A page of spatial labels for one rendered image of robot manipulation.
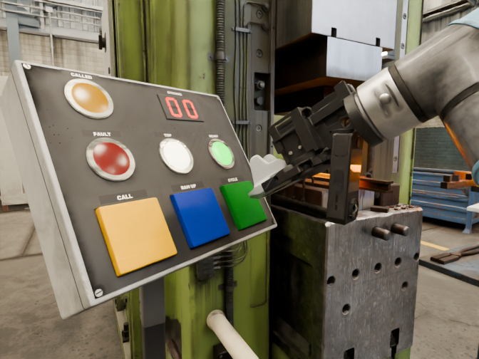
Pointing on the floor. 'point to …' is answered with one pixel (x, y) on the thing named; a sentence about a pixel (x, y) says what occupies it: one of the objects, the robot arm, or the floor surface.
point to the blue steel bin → (443, 198)
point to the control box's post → (152, 319)
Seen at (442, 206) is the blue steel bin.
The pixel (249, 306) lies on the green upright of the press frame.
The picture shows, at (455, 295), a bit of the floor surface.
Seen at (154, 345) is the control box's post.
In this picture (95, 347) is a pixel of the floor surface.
